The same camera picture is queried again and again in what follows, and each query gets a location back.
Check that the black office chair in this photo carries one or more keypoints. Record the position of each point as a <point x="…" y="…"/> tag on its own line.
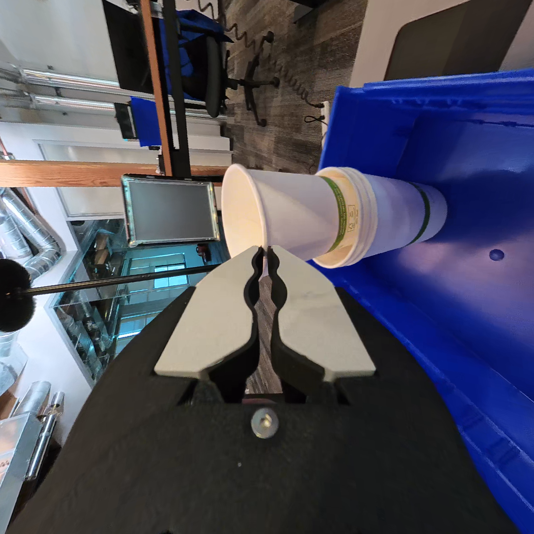
<point x="213" y="75"/>

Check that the blue fabric cover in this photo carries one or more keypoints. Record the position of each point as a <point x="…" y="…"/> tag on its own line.
<point x="187" y="50"/>

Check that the black glass wall post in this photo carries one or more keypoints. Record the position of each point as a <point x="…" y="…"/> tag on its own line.
<point x="125" y="280"/>

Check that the silver rectangular air duct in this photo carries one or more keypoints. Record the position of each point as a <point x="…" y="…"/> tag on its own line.
<point x="21" y="450"/>

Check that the dark grey mat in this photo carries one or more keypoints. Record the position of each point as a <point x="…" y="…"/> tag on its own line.
<point x="450" y="37"/>

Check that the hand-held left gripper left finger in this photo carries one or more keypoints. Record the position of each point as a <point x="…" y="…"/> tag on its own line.
<point x="208" y="329"/>

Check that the small black box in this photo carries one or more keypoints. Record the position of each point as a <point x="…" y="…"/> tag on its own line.
<point x="125" y="121"/>

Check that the blue plastic bin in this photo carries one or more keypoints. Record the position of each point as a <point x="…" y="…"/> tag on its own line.
<point x="479" y="292"/>

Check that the white paper cup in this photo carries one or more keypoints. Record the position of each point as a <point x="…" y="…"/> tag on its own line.
<point x="338" y="259"/>
<point x="368" y="217"/>
<point x="292" y="208"/>
<point x="400" y="212"/>

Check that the wooden pillar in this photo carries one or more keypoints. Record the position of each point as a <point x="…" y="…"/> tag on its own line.
<point x="83" y="173"/>

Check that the black fuzzy ball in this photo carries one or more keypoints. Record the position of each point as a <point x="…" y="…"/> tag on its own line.
<point x="14" y="308"/>

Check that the black monitor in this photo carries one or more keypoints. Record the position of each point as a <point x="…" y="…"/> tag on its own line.
<point x="129" y="50"/>

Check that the silver ceiling pipes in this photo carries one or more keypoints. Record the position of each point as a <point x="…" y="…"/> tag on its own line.
<point x="62" y="81"/>

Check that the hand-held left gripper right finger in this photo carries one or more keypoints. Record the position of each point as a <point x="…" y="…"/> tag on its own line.
<point x="321" y="329"/>

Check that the white power strip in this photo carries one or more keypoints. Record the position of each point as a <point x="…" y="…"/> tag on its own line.
<point x="325" y="112"/>

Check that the silver round duct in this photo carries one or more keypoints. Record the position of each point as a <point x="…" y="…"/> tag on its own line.
<point x="25" y="233"/>

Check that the metal framed grey screen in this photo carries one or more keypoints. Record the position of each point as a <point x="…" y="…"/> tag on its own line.
<point x="171" y="210"/>

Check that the blue sheet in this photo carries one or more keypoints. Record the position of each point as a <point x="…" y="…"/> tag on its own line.
<point x="146" y="121"/>

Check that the wooden-top office desk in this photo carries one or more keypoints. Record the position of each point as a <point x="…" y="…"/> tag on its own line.
<point x="155" y="83"/>

